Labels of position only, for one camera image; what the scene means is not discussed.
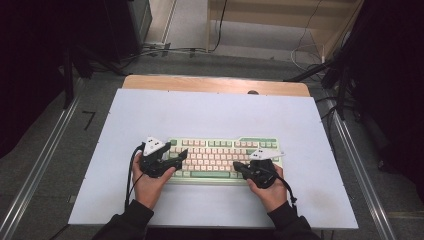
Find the black metal stand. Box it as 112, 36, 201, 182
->
283, 54, 356, 122

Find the black hanging cable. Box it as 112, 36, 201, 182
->
209, 0, 230, 53

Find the wooden shelf unit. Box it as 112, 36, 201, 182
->
205, 0, 365, 62

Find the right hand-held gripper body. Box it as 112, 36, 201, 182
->
245, 148, 286, 190

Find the dark curtain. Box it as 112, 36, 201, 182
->
0, 0, 111, 159
333, 0, 424, 201

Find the black cabinet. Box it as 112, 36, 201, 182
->
102, 0, 153, 64

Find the wooden table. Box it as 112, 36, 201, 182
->
122, 74, 311, 98

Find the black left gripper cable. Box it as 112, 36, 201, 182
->
124, 142, 148, 210

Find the person's left hand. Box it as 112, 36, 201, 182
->
131, 154, 177, 211

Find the floor cable bundle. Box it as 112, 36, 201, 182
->
119, 41, 208, 63

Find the metal floor rail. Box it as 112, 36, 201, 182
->
0, 95, 82, 240
326, 99, 398, 240

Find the white cable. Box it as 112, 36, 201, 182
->
290, 0, 327, 73

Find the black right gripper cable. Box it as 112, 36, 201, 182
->
263, 165, 299, 210

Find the green and pink keyboard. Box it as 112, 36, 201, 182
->
164, 137, 284, 186

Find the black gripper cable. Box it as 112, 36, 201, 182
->
124, 142, 148, 210
263, 165, 299, 210

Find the person's right hand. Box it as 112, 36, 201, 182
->
245, 164, 288, 214

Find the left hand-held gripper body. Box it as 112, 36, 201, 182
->
138, 136, 176, 179

